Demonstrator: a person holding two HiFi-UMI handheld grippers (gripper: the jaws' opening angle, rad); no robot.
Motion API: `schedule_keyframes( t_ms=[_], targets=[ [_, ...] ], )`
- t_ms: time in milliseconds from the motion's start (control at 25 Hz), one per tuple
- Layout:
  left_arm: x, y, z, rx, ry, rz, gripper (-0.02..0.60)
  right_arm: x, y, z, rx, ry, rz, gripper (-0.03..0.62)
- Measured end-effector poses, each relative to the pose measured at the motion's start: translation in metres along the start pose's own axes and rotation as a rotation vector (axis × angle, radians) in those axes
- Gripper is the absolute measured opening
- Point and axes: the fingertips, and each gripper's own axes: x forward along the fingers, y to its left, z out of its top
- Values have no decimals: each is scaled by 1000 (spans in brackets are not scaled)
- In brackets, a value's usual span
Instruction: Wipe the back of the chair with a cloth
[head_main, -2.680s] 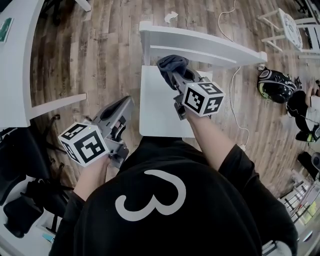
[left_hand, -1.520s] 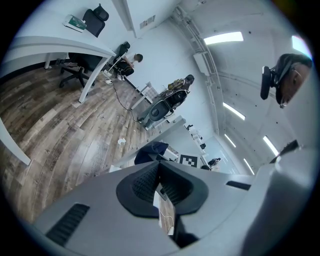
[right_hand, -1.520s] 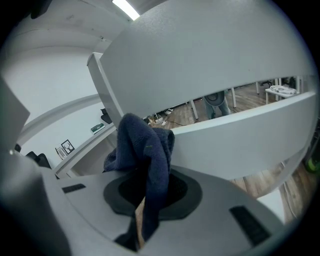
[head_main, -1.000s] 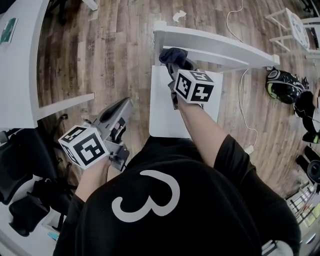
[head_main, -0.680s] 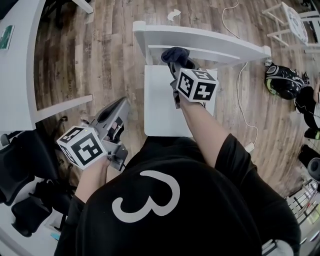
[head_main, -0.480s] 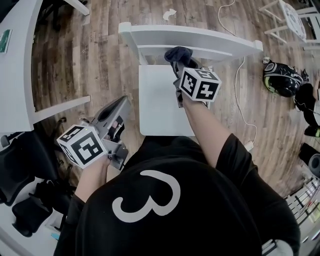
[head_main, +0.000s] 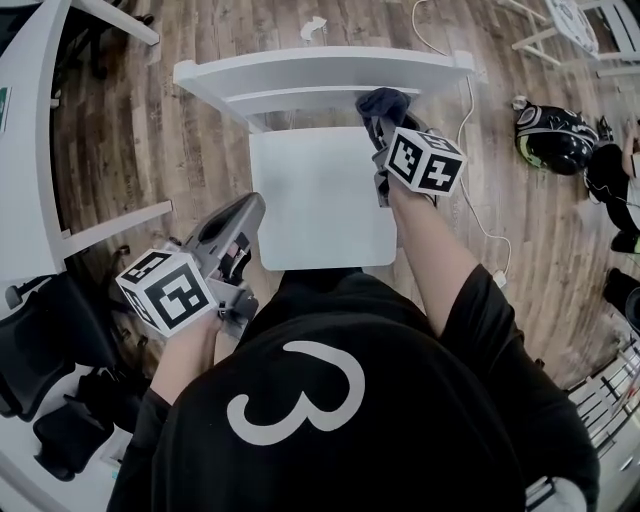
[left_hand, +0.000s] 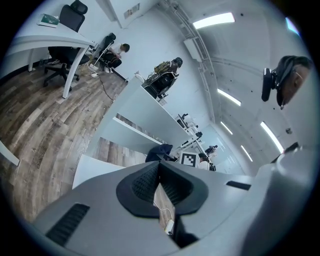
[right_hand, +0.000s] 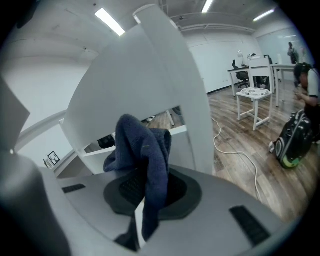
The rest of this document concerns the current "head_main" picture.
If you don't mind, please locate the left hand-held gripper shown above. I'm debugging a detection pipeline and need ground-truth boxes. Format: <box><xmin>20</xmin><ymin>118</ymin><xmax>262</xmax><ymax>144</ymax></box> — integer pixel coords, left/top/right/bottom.
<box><xmin>115</xmin><ymin>192</ymin><xmax>266</xmax><ymax>341</ymax></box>

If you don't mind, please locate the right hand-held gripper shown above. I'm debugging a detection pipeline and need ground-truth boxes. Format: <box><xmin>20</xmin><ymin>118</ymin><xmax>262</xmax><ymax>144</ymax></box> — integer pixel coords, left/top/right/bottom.
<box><xmin>371</xmin><ymin>113</ymin><xmax>467</xmax><ymax>209</ymax></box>

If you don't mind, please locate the blue-grey wiping cloth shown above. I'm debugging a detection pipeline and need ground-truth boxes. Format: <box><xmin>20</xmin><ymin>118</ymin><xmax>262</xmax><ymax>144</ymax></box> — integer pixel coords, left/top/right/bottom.
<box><xmin>354</xmin><ymin>87</ymin><xmax>414</xmax><ymax>151</ymax></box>

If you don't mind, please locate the white wooden chair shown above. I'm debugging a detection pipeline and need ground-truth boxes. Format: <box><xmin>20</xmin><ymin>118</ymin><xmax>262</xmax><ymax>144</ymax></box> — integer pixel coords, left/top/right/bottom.
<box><xmin>172</xmin><ymin>45</ymin><xmax>476</xmax><ymax>271</ymax></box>

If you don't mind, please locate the person's right forearm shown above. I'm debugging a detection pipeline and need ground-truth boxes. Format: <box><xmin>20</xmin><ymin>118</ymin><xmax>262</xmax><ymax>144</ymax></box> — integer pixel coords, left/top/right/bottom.
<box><xmin>388</xmin><ymin>192</ymin><xmax>481</xmax><ymax>337</ymax></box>

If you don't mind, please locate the person's left forearm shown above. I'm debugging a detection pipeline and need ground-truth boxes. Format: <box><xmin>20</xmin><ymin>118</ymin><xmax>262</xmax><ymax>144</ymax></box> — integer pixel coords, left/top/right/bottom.
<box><xmin>149</xmin><ymin>314</ymin><xmax>224</xmax><ymax>407</ymax></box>

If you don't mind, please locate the white folding chair patterned cushion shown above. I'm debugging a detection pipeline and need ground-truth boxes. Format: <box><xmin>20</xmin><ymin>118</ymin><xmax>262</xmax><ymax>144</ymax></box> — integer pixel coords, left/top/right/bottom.
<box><xmin>497</xmin><ymin>0</ymin><xmax>640</xmax><ymax>77</ymax></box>

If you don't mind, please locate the black mesh office chair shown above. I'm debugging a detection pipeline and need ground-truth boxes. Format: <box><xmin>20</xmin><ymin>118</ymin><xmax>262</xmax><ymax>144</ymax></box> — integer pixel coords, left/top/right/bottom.
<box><xmin>0</xmin><ymin>274</ymin><xmax>121</xmax><ymax>422</ymax></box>
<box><xmin>49</xmin><ymin>0</ymin><xmax>157</xmax><ymax>99</ymax></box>
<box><xmin>32</xmin><ymin>367</ymin><xmax>151</xmax><ymax>482</ymax></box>

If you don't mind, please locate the white paper scrap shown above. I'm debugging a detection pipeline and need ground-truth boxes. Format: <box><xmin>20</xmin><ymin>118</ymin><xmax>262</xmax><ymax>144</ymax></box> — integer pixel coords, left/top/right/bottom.
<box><xmin>299</xmin><ymin>15</ymin><xmax>329</xmax><ymax>42</ymax></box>

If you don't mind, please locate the white curved desk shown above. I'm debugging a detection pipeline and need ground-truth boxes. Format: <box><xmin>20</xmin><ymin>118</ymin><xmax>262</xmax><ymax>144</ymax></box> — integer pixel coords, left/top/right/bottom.
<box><xmin>0</xmin><ymin>0</ymin><xmax>174</xmax><ymax>281</ymax></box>

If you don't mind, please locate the person's black shirt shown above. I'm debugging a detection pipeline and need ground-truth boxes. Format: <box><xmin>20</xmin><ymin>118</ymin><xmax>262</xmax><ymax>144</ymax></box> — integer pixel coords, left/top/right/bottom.
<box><xmin>107</xmin><ymin>267</ymin><xmax>601</xmax><ymax>512</ymax></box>

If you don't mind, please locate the green book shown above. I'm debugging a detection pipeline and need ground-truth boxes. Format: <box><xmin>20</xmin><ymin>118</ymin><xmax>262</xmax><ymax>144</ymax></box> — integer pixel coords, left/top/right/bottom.
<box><xmin>0</xmin><ymin>85</ymin><xmax>14</xmax><ymax>134</ymax></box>

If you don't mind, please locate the white slatted rack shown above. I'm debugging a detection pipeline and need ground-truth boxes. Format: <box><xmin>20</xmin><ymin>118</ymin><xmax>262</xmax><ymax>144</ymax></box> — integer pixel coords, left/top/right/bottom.
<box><xmin>524</xmin><ymin>329</ymin><xmax>640</xmax><ymax>512</ymax></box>

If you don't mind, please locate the white floor cable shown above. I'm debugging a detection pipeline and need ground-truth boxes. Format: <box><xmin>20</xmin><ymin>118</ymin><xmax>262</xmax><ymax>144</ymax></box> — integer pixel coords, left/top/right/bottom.
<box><xmin>411</xmin><ymin>0</ymin><xmax>514</xmax><ymax>282</ymax></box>

